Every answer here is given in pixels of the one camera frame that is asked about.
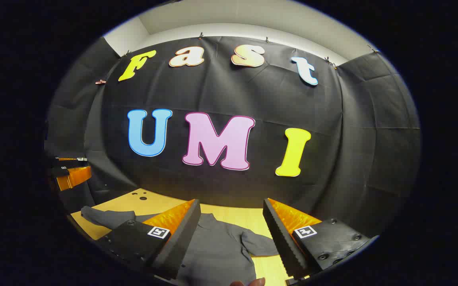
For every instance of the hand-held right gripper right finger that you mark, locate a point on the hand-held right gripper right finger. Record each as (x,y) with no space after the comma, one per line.
(280,242)

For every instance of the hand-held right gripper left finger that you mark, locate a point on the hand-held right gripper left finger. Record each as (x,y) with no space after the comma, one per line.
(181,242)

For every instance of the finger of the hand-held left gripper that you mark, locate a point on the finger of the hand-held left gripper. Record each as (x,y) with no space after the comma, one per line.
(76,177)
(66,159)

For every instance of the grey shirt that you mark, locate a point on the grey shirt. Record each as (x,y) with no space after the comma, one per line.
(217,250)

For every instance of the black backdrop cloth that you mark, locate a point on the black backdrop cloth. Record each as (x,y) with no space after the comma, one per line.
(253,95)

